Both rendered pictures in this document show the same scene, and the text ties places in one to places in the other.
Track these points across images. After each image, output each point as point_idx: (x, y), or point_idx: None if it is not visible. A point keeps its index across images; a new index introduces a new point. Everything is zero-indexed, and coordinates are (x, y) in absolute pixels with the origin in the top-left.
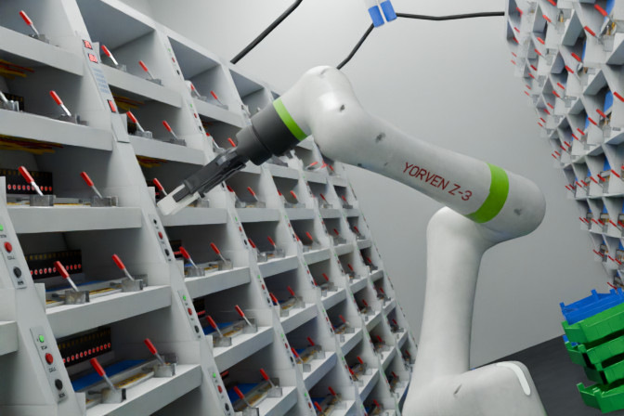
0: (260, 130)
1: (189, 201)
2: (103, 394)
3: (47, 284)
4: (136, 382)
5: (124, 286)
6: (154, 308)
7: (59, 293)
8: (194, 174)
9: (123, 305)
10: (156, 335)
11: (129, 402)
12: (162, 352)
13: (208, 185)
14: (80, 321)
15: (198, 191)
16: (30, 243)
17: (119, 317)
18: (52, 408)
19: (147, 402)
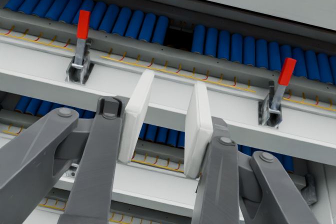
0: None
1: (185, 152)
2: None
3: (238, 19)
4: (173, 173)
5: (264, 102)
6: (289, 155)
7: (86, 46)
8: (20, 135)
9: (179, 121)
10: (330, 166)
11: (72, 183)
12: (317, 181)
13: (195, 204)
14: (38, 92)
15: (202, 167)
16: None
17: (159, 124)
18: None
19: (122, 197)
